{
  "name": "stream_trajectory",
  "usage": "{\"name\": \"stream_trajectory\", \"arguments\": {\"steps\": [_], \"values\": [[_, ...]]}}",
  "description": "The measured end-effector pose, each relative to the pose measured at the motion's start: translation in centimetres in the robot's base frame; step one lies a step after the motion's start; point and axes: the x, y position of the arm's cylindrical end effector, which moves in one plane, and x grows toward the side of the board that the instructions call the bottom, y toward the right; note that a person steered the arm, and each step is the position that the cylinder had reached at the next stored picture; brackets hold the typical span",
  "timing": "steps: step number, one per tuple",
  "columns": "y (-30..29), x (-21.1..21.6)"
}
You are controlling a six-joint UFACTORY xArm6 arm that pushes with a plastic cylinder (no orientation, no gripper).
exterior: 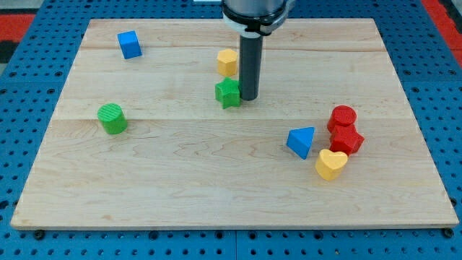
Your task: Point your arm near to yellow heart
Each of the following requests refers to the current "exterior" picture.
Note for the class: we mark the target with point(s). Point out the yellow heart block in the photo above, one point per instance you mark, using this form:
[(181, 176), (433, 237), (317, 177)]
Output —
[(329, 165)]

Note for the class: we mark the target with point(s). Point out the green star block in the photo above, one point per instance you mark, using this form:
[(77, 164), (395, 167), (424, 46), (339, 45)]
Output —
[(227, 93)]

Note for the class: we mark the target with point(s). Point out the blue triangle block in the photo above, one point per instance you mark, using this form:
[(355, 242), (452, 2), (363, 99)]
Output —
[(300, 141)]

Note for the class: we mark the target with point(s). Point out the yellow hexagon block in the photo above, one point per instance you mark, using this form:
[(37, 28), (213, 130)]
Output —
[(227, 62)]

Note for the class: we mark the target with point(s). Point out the light wooden board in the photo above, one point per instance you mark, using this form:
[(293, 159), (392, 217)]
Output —
[(185, 163)]

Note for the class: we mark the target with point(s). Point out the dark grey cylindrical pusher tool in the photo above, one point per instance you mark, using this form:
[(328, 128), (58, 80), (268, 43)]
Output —
[(250, 67)]

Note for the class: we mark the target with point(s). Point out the red cylinder block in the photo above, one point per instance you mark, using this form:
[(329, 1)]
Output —
[(341, 115)]

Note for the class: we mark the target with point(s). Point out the red star block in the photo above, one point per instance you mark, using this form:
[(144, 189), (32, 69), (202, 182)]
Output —
[(345, 139)]

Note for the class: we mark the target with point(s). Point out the green cylinder block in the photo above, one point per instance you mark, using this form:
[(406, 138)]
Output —
[(112, 118)]

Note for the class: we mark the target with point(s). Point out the blue cube block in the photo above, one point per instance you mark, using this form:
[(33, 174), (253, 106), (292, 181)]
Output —
[(129, 44)]

